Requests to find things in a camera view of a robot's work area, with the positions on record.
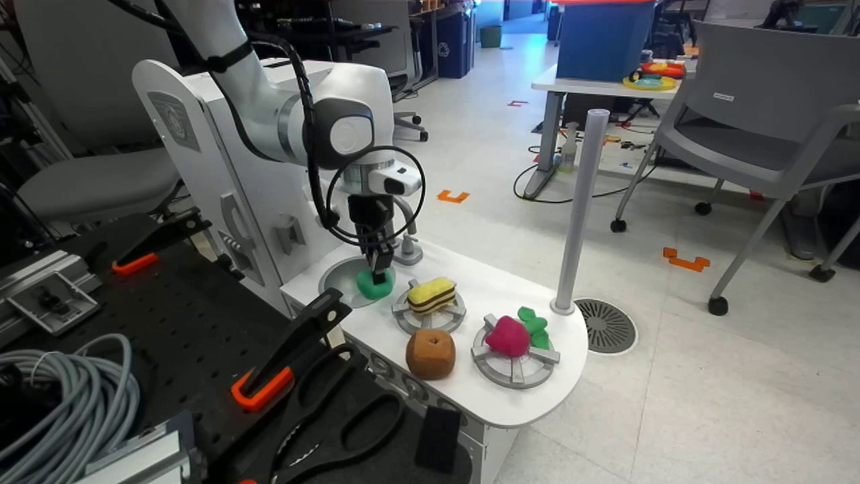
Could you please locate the colourful ring toy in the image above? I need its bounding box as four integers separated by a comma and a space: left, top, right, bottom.
620, 57, 687, 95

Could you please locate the black floor cable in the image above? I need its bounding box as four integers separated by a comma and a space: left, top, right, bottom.
511, 131, 660, 208

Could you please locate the grey toy faucet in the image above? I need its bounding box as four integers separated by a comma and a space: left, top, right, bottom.
392, 227, 424, 270

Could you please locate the white toy kitchen cabinet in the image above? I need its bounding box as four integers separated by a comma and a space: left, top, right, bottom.
128, 57, 373, 319

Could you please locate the grey office chair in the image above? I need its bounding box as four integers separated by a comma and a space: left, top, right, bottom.
9, 0, 185, 227

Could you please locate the grey plastic chair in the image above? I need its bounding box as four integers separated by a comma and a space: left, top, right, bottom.
607, 22, 860, 318

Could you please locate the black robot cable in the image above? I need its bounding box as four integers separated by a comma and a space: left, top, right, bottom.
183, 0, 429, 251

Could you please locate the grey toy stove burner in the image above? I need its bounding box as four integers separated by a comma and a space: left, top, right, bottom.
468, 313, 564, 392
390, 288, 471, 337

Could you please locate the pink radish plush toy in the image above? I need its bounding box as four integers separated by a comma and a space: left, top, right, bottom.
484, 307, 554, 361

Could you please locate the grey toy sink basin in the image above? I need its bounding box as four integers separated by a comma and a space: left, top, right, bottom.
316, 252, 398, 309

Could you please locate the green plush toy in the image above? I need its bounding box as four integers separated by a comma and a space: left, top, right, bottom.
355, 267, 398, 302

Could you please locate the aluminium profile bar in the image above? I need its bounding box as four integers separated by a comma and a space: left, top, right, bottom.
74, 420, 195, 484

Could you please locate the metal mounting bracket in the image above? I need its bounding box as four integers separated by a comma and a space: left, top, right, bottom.
0, 251, 103, 338

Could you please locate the grey upright pole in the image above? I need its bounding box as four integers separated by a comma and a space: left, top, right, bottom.
549, 108, 611, 318

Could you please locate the grey work table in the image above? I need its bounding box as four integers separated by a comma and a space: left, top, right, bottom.
521, 76, 695, 202

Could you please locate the black clamp orange handle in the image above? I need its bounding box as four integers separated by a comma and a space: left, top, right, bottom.
229, 284, 355, 415
109, 210, 210, 279

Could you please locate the round floor drain grate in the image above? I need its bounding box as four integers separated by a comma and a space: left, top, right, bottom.
573, 295, 639, 356

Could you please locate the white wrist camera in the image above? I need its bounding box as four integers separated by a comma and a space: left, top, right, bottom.
369, 158, 424, 198

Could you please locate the light blue cable bundle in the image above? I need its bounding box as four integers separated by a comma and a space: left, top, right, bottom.
0, 330, 142, 484

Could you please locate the blue storage bin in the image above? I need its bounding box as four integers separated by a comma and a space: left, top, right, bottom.
550, 0, 656, 85

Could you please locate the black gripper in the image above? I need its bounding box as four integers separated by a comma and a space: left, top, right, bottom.
346, 190, 398, 282

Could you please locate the toy burger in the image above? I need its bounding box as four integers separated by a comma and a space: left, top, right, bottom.
404, 274, 459, 315

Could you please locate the black cable loop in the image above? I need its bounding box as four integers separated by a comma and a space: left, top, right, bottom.
267, 346, 412, 484

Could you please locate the small black box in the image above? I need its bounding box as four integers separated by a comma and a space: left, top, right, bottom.
413, 403, 466, 475

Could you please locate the black office chair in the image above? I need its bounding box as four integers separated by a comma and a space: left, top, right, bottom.
326, 0, 429, 146

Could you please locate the brown plush toy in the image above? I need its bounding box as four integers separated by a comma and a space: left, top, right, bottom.
404, 326, 459, 381

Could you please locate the white toy kitchen counter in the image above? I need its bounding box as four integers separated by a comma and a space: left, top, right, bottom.
279, 233, 592, 484

